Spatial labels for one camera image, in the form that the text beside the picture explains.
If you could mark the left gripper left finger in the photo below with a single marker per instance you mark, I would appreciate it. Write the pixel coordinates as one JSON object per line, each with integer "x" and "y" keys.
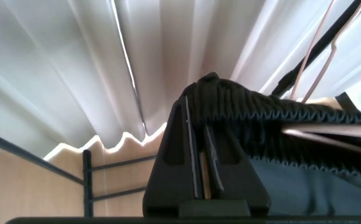
{"x": 168, "y": 183}

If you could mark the beige curtain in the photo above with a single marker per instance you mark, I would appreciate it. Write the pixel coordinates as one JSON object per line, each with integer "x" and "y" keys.
{"x": 59, "y": 62}

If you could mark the black clothes rack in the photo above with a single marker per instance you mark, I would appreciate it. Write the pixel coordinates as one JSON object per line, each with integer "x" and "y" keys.
{"x": 28, "y": 154}

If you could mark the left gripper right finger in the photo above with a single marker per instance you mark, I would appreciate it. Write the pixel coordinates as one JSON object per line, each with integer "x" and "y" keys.
{"x": 239, "y": 186}

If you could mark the black garment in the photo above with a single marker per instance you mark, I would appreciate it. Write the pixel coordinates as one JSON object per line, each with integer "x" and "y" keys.
{"x": 261, "y": 109}

